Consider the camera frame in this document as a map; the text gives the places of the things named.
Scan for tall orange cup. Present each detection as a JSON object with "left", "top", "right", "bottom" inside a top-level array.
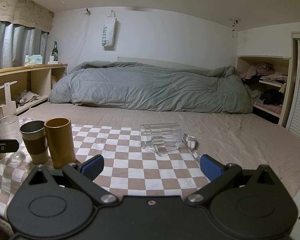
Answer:
[{"left": 44, "top": 117, "right": 76, "bottom": 169}]

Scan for small white box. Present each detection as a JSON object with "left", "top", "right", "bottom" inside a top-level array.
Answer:
[{"left": 47, "top": 55, "right": 58, "bottom": 64}]

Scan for tissue pack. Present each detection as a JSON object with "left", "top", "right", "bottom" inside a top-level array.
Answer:
[{"left": 24, "top": 55, "right": 43, "bottom": 66}]

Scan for beige cartoon valance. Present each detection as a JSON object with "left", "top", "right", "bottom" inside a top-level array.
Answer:
[{"left": 0, "top": 0, "right": 54, "bottom": 32}]

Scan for green glass bottle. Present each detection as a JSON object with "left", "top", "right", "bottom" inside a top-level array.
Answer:
[{"left": 51, "top": 41, "right": 58, "bottom": 62}]

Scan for crumpled cloth on shelf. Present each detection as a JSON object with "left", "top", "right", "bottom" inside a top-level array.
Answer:
[{"left": 13, "top": 90, "right": 41, "bottom": 106}]

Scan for grey curtain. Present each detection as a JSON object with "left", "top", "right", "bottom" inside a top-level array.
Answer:
[{"left": 0, "top": 21, "right": 48, "bottom": 69}]

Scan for brown white checkered cloth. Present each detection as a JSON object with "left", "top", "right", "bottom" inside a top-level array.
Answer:
[{"left": 0, "top": 124, "right": 209, "bottom": 217}]

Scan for small wooden stand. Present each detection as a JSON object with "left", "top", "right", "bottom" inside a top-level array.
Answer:
[{"left": 0, "top": 81, "right": 18, "bottom": 119}]

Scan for wooden clothes shelf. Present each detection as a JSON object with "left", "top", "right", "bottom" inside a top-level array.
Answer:
[{"left": 236, "top": 55, "right": 296, "bottom": 127}]

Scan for folded clothes pile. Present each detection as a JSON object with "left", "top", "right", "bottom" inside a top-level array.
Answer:
[{"left": 239, "top": 63, "right": 288, "bottom": 116}]

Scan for dark cup with brown sleeve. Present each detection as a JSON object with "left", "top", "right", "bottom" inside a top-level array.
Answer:
[{"left": 20, "top": 120, "right": 49, "bottom": 165}]

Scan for clear glass mug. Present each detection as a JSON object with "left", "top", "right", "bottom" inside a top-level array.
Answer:
[{"left": 140, "top": 123, "right": 184, "bottom": 157}]

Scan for ribbed clear stemmed glass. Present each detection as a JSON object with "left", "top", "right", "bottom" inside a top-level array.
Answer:
[{"left": 0, "top": 115, "right": 25, "bottom": 163}]

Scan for white hanging bag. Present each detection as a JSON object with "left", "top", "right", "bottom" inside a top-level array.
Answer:
[{"left": 101, "top": 10, "right": 117, "bottom": 47}]

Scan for long wooden side shelf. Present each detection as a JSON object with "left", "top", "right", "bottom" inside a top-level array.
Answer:
[{"left": 0, "top": 63, "right": 68, "bottom": 115}]

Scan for white charging cable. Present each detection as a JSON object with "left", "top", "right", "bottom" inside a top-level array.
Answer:
[{"left": 51, "top": 0, "right": 92, "bottom": 60}]

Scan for grey duvet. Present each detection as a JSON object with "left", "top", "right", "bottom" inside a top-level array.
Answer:
[{"left": 49, "top": 61, "right": 253, "bottom": 113}]

